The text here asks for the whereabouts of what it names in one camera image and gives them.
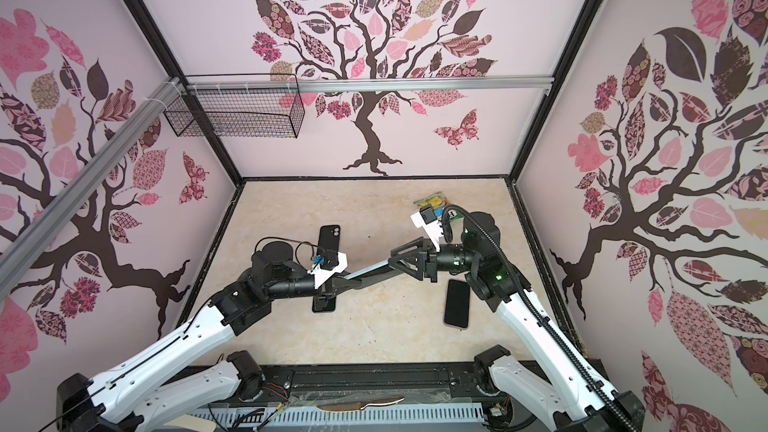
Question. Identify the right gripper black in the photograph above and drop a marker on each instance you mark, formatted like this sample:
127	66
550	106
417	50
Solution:
427	260

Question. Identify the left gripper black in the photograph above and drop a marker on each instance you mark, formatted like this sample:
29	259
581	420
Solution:
339	286

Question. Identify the light blue phone case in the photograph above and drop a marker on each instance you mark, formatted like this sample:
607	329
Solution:
371	274

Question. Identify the dark blue phone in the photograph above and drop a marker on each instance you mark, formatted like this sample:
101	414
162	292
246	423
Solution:
324	304

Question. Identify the black phone case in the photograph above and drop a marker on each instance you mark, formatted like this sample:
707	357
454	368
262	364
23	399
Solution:
328	243

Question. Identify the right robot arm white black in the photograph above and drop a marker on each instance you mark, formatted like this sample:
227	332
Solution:
570	394

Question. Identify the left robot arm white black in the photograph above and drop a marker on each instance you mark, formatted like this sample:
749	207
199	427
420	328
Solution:
141	393

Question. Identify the black phone right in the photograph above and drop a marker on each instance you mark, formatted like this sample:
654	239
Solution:
457	304

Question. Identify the green snack packet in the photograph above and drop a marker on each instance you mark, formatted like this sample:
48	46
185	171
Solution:
436	200

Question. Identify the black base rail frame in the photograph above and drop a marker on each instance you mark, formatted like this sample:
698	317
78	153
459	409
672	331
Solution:
356	387

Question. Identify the white slotted cable duct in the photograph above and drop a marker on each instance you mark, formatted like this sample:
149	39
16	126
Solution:
306	418

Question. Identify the black wire basket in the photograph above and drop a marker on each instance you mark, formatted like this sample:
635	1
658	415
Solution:
258	105

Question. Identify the aluminium rail left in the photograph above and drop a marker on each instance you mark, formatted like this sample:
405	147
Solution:
19	257

